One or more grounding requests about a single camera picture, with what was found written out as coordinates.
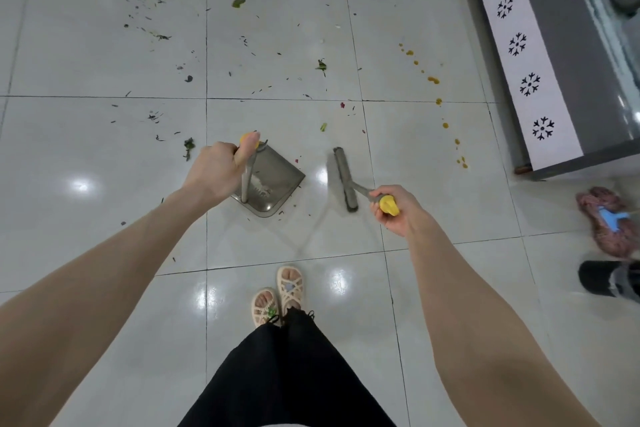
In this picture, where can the person's beige sandal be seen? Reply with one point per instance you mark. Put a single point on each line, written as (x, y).
(264, 309)
(291, 289)

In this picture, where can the person's left forearm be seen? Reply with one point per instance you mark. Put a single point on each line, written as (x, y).
(75, 311)

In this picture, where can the grey glass display freezer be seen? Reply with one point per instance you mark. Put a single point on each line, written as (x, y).
(565, 41)

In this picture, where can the person's right forearm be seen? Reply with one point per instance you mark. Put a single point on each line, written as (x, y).
(480, 341)

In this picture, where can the leaf debris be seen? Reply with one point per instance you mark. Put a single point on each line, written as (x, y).
(238, 2)

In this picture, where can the person's left beige sandal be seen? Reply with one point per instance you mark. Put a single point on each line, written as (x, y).
(264, 309)

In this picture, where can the person's black trousers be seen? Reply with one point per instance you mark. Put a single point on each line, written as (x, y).
(285, 376)

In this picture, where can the person's right hand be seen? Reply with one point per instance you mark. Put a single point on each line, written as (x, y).
(412, 216)

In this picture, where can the orange liquid spill drops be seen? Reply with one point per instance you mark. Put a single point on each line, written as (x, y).
(433, 80)

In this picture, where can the person's right beige sandal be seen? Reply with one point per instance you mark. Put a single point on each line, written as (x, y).
(291, 289)

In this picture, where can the person's left hand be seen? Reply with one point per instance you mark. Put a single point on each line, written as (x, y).
(212, 174)

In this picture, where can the grey broom with yellow cap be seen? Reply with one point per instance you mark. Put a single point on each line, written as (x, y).
(345, 179)

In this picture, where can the black trash bin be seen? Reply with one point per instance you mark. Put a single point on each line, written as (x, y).
(597, 279)

